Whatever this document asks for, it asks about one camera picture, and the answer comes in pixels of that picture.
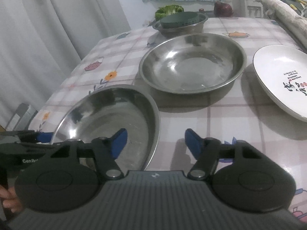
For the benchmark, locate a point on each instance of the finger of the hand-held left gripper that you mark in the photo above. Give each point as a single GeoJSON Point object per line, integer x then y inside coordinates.
{"type": "Point", "coordinates": [44, 137]}

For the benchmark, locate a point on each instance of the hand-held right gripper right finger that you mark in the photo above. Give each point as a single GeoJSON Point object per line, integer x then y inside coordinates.
{"type": "Point", "coordinates": [194, 143]}

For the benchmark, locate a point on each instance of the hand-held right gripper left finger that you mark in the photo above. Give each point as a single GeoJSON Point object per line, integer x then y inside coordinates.
{"type": "Point", "coordinates": [118, 143]}

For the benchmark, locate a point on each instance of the small shallow steel plate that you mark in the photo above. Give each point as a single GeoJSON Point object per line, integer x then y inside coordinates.
{"type": "Point", "coordinates": [103, 115]}

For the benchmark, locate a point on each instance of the large steel basin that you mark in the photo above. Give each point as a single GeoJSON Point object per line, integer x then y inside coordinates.
{"type": "Point", "coordinates": [191, 67]}

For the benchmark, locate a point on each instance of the white printed ceramic plate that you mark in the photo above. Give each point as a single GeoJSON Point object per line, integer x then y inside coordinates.
{"type": "Point", "coordinates": [278, 67]}

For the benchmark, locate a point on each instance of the small deep steel bowl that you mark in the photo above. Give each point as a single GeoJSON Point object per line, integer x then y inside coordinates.
{"type": "Point", "coordinates": [182, 30]}

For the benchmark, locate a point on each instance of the dark green ceramic bowl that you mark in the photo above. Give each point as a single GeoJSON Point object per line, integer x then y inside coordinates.
{"type": "Point", "coordinates": [179, 20]}

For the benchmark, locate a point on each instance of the person's left hand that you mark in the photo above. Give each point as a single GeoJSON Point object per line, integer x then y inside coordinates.
{"type": "Point", "coordinates": [9, 197]}

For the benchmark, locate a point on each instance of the plaid printed tablecloth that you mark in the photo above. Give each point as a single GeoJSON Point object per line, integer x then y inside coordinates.
{"type": "Point", "coordinates": [215, 124]}

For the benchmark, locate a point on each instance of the grey furniture piece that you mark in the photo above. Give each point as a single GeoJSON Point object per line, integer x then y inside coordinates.
{"type": "Point", "coordinates": [21, 115]}

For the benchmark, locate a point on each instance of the white curtain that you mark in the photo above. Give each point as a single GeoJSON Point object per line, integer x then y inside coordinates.
{"type": "Point", "coordinates": [48, 28]}

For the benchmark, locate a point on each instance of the green broccoli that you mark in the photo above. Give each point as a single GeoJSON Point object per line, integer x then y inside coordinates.
{"type": "Point", "coordinates": [168, 10]}

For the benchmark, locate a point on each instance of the white water dispenser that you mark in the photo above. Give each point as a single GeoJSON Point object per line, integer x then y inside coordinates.
{"type": "Point", "coordinates": [251, 7]}

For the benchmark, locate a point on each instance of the worn white sofa cover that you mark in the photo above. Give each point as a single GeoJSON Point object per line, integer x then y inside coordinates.
{"type": "Point", "coordinates": [285, 14]}

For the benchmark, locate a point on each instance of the grey blanket with yellow marks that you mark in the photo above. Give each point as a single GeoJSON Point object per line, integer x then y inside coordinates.
{"type": "Point", "coordinates": [287, 0]}

